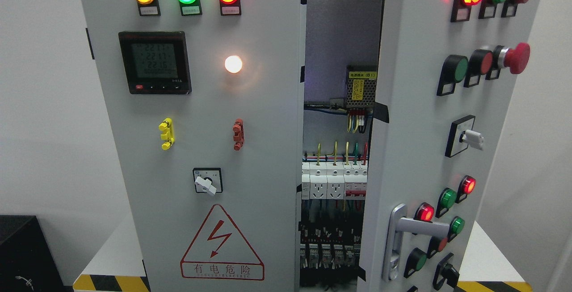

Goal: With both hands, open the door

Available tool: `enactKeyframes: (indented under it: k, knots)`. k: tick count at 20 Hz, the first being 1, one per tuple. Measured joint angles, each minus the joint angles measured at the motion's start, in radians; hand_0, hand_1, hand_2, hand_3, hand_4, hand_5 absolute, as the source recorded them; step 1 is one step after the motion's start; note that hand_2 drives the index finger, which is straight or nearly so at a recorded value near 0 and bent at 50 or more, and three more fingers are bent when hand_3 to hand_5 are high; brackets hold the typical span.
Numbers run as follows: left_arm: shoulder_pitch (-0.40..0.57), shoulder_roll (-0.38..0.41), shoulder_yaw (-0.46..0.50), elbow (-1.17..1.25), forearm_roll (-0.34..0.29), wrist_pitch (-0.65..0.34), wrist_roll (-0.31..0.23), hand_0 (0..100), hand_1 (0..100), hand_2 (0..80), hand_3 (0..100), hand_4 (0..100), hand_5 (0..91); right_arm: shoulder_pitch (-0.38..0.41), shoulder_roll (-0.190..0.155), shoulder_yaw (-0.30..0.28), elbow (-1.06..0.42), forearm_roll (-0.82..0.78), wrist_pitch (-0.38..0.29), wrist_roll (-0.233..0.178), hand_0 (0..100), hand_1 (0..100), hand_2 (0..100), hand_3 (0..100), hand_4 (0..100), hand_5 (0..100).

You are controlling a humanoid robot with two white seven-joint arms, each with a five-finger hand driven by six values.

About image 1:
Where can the black digital power meter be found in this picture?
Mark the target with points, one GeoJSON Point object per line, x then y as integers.
{"type": "Point", "coordinates": [156, 62]}

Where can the grey cabinet door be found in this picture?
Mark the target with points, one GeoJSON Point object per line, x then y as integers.
{"type": "Point", "coordinates": [433, 60]}
{"type": "Point", "coordinates": [259, 181]}

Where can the red emergency stop button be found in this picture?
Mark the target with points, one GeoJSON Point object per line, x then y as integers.
{"type": "Point", "coordinates": [515, 59]}

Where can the perforated metal power supply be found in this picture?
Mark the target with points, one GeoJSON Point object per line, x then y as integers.
{"type": "Point", "coordinates": [361, 83]}

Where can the black box at left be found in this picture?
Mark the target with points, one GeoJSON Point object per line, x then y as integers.
{"type": "Point", "coordinates": [26, 264]}

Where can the red terminal connector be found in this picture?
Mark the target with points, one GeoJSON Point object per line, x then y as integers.
{"type": "Point", "coordinates": [238, 134]}

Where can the white socket breaker row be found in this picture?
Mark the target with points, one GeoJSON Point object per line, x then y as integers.
{"type": "Point", "coordinates": [339, 180]}

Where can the white rotary selector switch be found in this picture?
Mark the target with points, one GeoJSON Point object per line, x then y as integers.
{"type": "Point", "coordinates": [208, 180]}

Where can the red electric warning sticker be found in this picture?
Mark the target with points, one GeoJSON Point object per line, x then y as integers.
{"type": "Point", "coordinates": [219, 250]}

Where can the relay terminal block row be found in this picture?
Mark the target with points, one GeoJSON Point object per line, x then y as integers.
{"type": "Point", "coordinates": [335, 247]}

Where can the silver door handle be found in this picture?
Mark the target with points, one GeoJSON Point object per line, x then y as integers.
{"type": "Point", "coordinates": [395, 262]}

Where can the yellow terminal connector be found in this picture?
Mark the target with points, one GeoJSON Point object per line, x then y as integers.
{"type": "Point", "coordinates": [167, 133]}

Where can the right door selector switch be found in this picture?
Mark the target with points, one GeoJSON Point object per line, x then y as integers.
{"type": "Point", "coordinates": [462, 136]}

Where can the white glowing indicator light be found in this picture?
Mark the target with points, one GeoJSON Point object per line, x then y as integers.
{"type": "Point", "coordinates": [233, 64]}

